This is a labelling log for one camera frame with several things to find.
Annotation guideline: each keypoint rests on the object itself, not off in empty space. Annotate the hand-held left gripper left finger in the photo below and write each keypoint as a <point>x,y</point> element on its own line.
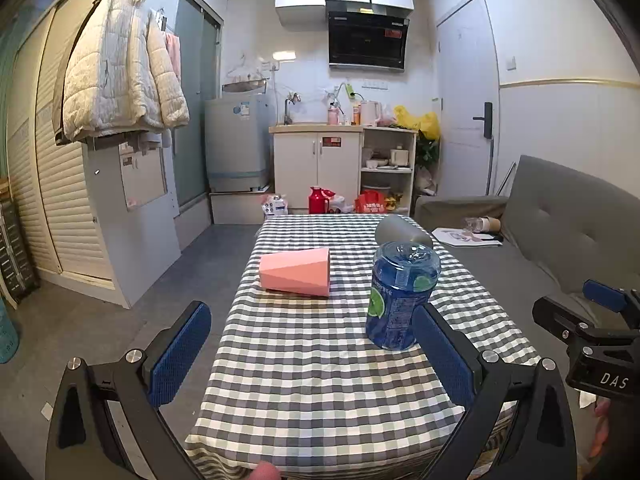
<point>182,355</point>

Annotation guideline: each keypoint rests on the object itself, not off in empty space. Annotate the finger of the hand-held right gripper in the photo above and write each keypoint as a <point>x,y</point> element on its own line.
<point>605,295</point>
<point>557,317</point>

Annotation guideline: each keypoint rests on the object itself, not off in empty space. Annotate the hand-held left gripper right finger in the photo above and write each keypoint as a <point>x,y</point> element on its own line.
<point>442,355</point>

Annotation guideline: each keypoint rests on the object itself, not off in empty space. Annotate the pink cup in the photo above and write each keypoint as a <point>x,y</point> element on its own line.
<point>297,272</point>

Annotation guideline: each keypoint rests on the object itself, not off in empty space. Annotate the grey cup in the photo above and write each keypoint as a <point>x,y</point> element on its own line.
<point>400,230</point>

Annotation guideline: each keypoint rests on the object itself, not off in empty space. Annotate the person's right hand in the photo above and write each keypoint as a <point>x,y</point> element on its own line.
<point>600,425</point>

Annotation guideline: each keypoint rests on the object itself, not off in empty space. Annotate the person's left hand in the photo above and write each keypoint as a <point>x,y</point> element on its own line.
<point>266,472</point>

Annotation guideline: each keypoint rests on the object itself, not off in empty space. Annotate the blue plastic bottle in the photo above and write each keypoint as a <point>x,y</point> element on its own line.
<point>400,300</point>

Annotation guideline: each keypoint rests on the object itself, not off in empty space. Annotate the grey sofa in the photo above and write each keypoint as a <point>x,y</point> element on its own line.
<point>550,220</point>

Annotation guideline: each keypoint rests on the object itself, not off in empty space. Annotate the printed paper sheet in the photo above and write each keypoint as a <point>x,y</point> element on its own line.
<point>450,236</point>

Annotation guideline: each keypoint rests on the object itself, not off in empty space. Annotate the checked tablecloth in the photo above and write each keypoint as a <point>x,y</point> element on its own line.
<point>310,360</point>

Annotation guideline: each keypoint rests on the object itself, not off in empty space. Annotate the white plinth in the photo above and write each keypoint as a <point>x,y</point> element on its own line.
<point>235,207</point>

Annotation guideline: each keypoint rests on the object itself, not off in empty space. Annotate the red bag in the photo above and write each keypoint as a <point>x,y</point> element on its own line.
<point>371,203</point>

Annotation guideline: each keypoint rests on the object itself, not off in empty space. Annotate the white packet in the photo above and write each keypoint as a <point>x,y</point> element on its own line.
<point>275,206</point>

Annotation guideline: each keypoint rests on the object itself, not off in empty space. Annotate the teal bin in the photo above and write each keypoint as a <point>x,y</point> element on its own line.
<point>7,332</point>

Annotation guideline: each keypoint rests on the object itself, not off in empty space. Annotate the white open shelf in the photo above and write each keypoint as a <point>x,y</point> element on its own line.
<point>414,170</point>

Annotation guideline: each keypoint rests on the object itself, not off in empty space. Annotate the dark crate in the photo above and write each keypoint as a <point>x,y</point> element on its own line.
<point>15,255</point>

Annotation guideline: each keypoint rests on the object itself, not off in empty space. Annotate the red thermos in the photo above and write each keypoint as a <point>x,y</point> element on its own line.
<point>318,201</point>

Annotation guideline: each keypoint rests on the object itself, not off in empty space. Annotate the green plant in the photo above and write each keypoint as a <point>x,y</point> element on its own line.
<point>427,150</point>

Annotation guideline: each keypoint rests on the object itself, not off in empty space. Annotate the grey washing machine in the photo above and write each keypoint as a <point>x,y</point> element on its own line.
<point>235,145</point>

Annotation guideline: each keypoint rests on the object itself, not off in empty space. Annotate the white sink cabinet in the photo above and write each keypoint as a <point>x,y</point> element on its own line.
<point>310,170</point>

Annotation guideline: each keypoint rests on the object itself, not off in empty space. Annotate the yellow plastic bag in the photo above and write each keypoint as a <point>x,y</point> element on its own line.
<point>422,122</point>

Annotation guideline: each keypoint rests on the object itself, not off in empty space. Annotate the frosted glass door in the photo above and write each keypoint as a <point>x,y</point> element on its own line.
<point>192,110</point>

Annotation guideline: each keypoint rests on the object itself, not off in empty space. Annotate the white door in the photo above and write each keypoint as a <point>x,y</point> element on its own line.
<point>465,85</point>

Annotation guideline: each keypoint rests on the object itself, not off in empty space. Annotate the pink kettle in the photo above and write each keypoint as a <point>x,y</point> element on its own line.
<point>370,114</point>

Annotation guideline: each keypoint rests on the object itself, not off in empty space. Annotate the orange bottle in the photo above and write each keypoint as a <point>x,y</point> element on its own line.
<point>356,116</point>

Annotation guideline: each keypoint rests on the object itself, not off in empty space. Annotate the pink bottle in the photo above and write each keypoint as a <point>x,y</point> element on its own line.
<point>333,116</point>

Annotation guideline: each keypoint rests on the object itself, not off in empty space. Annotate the louvered wardrobe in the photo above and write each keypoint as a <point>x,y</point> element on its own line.
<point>30,135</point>

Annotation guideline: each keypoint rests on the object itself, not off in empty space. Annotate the metal faucet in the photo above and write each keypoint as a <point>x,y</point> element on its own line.
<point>287,107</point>

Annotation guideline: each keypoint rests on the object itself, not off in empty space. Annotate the green power strip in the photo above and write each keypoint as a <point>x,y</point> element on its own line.
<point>350,91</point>

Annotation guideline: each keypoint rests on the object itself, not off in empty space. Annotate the white puffer jacket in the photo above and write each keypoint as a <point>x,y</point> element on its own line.
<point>115,70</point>

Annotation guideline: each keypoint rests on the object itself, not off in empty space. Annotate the pink towel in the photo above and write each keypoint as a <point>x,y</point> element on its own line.
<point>174,55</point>

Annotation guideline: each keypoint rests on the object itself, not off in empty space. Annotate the black range hood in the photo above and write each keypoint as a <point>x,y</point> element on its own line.
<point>365,35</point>

